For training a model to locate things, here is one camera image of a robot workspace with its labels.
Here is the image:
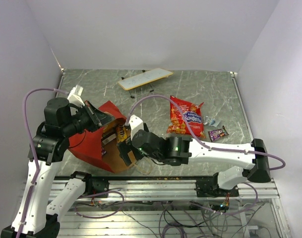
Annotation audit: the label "red and brown paper bag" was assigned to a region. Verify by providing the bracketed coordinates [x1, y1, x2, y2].
[67, 100, 155, 176]

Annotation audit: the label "small white blue wrapper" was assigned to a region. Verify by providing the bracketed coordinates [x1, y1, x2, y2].
[204, 116, 221, 127]

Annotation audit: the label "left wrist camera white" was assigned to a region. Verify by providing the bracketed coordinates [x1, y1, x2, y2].
[67, 85, 84, 107]

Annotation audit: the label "small whiteboard on stand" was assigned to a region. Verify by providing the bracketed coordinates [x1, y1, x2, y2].
[118, 68, 174, 99]

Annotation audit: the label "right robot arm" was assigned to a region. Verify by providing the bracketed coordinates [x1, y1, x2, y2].
[128, 129, 271, 197]

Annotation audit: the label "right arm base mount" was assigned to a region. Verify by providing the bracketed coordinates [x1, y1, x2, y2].
[194, 180, 239, 198]

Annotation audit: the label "red candy bag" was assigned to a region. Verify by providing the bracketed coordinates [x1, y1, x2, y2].
[167, 96, 206, 139]

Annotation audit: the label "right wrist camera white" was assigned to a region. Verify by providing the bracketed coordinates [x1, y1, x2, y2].
[129, 115, 144, 139]

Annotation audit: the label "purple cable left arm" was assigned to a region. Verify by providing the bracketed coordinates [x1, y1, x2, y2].
[15, 87, 126, 238]

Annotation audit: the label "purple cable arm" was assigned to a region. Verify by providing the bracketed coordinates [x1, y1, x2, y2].
[15, 87, 126, 238]
[124, 94, 286, 216]

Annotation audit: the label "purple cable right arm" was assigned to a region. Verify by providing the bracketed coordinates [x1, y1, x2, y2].
[124, 94, 286, 216]

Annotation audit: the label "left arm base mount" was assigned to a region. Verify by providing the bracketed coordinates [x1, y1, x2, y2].
[83, 178, 109, 198]

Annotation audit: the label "yellow m&m's pack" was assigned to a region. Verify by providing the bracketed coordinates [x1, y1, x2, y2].
[116, 124, 128, 143]

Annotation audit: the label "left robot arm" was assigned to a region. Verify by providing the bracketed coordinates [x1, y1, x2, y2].
[0, 97, 115, 238]

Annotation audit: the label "loose cables under frame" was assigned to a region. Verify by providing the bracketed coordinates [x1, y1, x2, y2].
[73, 187, 263, 238]

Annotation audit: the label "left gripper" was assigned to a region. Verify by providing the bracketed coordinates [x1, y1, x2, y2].
[62, 100, 116, 137]

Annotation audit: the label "aluminium rail frame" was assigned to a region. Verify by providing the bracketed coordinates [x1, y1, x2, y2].
[48, 177, 289, 238]

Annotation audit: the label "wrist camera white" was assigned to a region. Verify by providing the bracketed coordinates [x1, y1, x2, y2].
[67, 85, 84, 107]
[129, 115, 144, 139]

